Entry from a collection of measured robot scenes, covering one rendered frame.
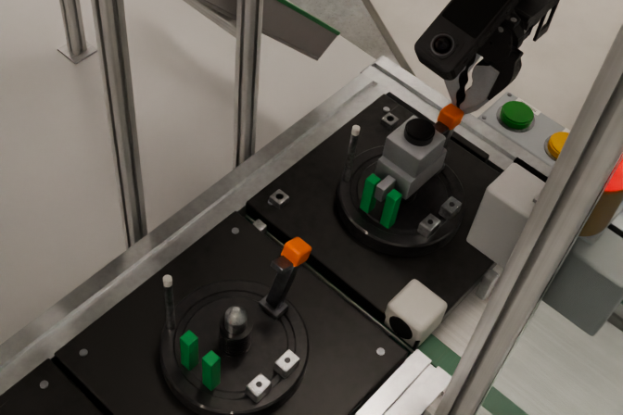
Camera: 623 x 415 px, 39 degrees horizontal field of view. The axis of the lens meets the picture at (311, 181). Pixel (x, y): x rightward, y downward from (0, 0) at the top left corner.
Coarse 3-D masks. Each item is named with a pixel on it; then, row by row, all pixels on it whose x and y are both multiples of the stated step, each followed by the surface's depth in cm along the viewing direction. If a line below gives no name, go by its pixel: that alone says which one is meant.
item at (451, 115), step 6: (444, 108) 91; (450, 108) 91; (456, 108) 92; (444, 114) 91; (450, 114) 91; (456, 114) 91; (462, 114) 91; (438, 120) 92; (444, 120) 91; (450, 120) 91; (456, 120) 91; (438, 126) 91; (444, 126) 91; (450, 126) 91; (444, 132) 91; (450, 132) 93; (450, 138) 94; (444, 144) 94
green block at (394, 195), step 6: (390, 192) 88; (396, 192) 88; (390, 198) 88; (396, 198) 88; (390, 204) 89; (396, 204) 88; (384, 210) 90; (390, 210) 89; (396, 210) 90; (384, 216) 91; (390, 216) 90; (396, 216) 91; (384, 222) 91; (390, 222) 91
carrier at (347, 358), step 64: (192, 256) 90; (256, 256) 90; (128, 320) 85; (192, 320) 83; (256, 320) 84; (320, 320) 86; (128, 384) 80; (192, 384) 79; (256, 384) 78; (320, 384) 82
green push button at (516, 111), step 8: (504, 104) 107; (512, 104) 107; (520, 104) 107; (504, 112) 106; (512, 112) 106; (520, 112) 106; (528, 112) 107; (504, 120) 106; (512, 120) 106; (520, 120) 106; (528, 120) 106; (520, 128) 106
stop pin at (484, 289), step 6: (492, 270) 92; (486, 276) 92; (492, 276) 92; (498, 276) 92; (480, 282) 93; (486, 282) 92; (492, 282) 92; (480, 288) 94; (486, 288) 93; (480, 294) 94; (486, 294) 93
